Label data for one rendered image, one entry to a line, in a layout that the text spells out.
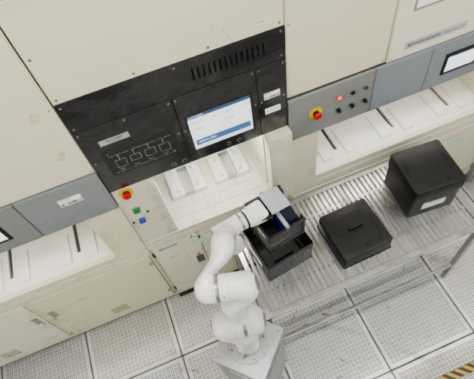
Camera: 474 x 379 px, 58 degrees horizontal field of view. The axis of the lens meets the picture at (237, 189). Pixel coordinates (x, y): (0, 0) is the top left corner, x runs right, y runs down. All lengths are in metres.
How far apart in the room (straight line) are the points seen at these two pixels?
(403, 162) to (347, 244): 0.54
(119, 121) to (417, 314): 2.32
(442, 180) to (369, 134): 0.55
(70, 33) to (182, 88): 0.45
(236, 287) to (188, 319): 1.68
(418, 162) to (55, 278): 2.07
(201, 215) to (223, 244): 0.94
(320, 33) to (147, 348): 2.30
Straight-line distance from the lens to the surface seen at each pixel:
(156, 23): 1.51
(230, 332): 1.88
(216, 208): 2.47
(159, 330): 3.20
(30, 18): 1.46
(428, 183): 2.44
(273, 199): 1.98
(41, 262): 2.69
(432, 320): 3.22
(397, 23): 2.04
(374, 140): 2.74
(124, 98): 1.67
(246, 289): 1.51
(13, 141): 1.75
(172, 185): 2.58
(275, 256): 2.41
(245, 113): 1.90
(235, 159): 2.61
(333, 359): 3.04
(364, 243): 2.37
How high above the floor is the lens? 2.96
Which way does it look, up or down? 56 degrees down
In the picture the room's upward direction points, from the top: 12 degrees counter-clockwise
